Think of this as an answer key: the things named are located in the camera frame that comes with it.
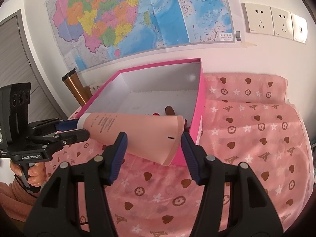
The pink cardboard box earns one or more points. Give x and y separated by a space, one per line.
160 81

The cream printed cloth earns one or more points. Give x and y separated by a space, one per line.
96 87

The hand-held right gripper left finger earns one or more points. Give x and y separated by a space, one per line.
118 155

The large pink tube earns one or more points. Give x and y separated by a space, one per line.
138 133

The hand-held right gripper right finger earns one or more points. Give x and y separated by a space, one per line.
191 155

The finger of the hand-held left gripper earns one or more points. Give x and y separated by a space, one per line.
71 137
66 124

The brown wooden comb massager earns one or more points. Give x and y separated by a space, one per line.
169 110

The person's left hand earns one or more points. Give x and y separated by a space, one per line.
37 175

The colourful wall map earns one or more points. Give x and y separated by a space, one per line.
123 17

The copper travel tumbler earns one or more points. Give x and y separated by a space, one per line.
76 88

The grey door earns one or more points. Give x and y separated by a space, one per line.
14 54

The person's left forearm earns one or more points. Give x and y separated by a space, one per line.
14 202

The pink printed tablecloth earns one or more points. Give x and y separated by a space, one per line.
246 140

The white wall socket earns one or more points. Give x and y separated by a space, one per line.
282 22
300 27
258 18

